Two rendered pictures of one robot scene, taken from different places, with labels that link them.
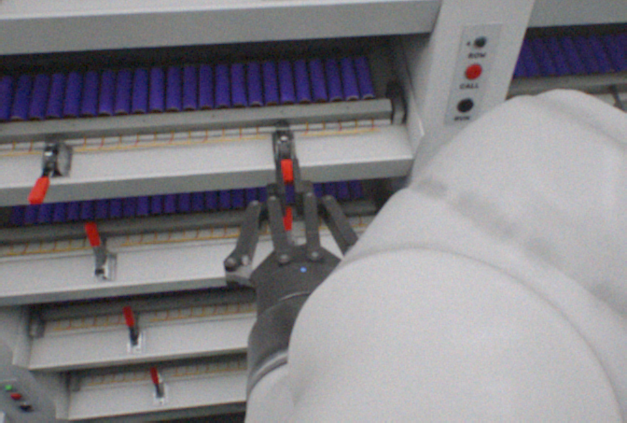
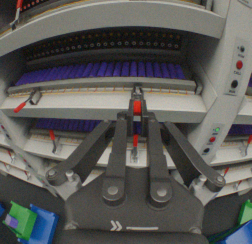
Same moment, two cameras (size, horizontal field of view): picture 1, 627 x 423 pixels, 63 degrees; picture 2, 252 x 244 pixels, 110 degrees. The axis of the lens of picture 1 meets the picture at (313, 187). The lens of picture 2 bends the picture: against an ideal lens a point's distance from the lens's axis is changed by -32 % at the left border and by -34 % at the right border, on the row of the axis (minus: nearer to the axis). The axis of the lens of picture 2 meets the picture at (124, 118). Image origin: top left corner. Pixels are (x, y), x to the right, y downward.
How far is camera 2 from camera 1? 0.36 m
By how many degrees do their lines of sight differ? 12
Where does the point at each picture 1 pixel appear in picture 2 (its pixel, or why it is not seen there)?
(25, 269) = (36, 143)
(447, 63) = (229, 56)
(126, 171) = (56, 104)
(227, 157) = (104, 100)
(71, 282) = (47, 152)
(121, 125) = (59, 83)
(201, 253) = not seen: hidden behind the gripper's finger
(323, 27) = (164, 20)
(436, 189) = not seen: outside the picture
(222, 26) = (104, 15)
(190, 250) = not seen: hidden behind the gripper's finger
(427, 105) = (219, 79)
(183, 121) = (85, 81)
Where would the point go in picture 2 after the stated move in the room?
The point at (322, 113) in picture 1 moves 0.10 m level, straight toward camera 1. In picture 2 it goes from (160, 82) to (161, 104)
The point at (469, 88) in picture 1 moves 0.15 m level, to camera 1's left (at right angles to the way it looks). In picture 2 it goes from (237, 74) to (169, 60)
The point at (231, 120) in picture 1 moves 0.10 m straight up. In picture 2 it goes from (109, 81) to (107, 35)
